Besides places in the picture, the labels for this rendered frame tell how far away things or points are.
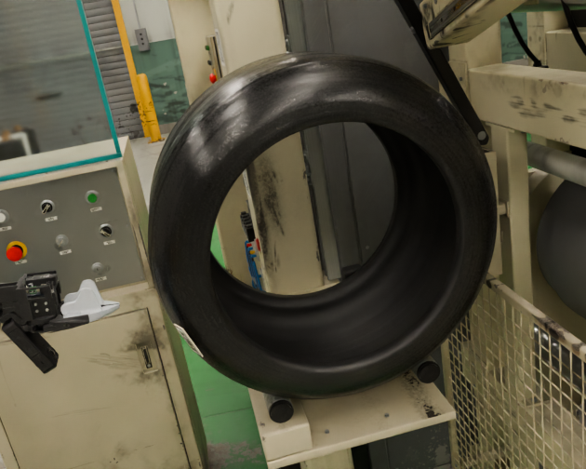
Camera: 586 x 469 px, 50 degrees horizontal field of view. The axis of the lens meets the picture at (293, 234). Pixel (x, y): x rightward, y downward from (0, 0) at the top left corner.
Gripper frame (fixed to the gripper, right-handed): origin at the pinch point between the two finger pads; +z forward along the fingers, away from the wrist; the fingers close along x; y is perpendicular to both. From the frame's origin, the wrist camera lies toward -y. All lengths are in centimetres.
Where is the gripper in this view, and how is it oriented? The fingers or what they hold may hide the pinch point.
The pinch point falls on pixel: (112, 310)
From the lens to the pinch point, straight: 113.0
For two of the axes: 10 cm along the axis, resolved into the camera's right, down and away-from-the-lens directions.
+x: -2.0, -3.0, 9.3
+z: 9.8, -1.1, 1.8
